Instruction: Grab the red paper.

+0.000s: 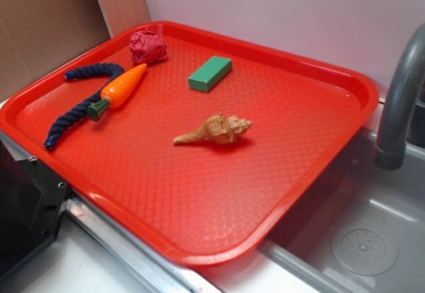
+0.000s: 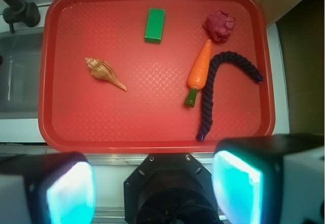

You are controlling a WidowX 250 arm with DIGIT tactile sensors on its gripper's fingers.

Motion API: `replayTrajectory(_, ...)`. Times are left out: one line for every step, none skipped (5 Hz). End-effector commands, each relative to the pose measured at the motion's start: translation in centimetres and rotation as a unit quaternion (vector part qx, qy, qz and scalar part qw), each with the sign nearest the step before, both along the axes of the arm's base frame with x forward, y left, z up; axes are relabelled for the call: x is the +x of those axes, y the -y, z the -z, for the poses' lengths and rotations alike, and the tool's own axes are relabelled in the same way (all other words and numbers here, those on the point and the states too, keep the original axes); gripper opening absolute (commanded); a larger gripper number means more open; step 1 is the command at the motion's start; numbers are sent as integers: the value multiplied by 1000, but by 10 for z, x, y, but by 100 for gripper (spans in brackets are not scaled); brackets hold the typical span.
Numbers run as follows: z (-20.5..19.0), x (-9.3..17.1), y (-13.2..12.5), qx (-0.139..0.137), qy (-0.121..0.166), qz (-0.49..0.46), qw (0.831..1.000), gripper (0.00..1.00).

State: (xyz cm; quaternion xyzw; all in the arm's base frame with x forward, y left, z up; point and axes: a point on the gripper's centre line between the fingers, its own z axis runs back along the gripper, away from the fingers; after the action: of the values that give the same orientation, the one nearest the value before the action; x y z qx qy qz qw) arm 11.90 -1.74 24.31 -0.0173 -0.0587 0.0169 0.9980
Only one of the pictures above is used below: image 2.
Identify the grey sink basin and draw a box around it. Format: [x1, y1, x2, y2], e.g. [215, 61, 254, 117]
[1, 28, 44, 119]

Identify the red plastic tray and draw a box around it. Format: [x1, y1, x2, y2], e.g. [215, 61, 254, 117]
[38, 0, 275, 153]

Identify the green rectangular block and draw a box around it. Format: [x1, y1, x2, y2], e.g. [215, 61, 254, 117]
[144, 8, 166, 44]

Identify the orange toy carrot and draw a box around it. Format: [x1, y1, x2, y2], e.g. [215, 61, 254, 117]
[184, 39, 212, 108]

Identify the crumpled red paper ball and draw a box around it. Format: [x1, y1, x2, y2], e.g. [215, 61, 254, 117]
[203, 11, 236, 43]

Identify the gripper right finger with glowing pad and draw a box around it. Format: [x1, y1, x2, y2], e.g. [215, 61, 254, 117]
[211, 134, 324, 223]

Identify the tan spiral seashell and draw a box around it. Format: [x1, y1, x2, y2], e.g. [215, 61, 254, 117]
[85, 57, 127, 92]

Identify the dark purple rope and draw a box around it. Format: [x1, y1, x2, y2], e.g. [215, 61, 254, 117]
[196, 51, 264, 142]

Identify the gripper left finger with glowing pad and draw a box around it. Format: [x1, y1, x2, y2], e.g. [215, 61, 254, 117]
[1, 152, 96, 223]

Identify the black faucet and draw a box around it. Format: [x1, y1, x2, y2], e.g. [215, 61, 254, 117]
[3, 0, 41, 34]

